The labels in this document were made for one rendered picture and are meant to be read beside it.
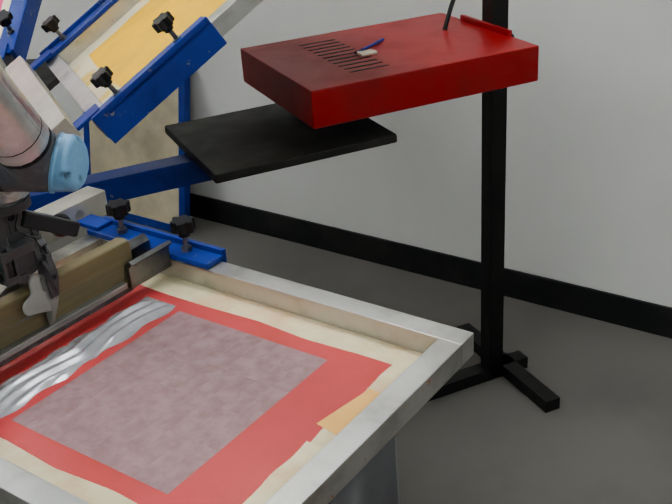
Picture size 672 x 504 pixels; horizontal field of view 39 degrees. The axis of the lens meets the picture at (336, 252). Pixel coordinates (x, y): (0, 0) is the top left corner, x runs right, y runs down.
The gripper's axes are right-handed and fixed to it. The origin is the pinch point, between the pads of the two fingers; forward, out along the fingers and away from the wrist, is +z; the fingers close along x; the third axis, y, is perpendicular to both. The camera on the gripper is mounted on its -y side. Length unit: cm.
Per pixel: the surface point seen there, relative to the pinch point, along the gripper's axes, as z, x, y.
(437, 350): 2, 57, -22
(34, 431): 5.3, 17.0, 17.1
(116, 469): 5.2, 32.9, 17.0
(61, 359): 4.8, 6.7, 3.4
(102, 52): -16, -60, -72
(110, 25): -20, -67, -82
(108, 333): 4.7, 7.5, -5.5
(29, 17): -20, -97, -81
